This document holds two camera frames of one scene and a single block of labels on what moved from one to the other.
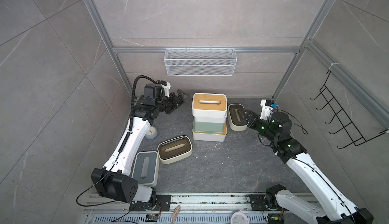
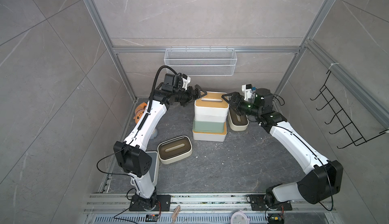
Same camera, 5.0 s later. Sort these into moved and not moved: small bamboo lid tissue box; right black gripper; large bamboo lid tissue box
Moved: right black gripper
Not moved: large bamboo lid tissue box; small bamboo lid tissue box
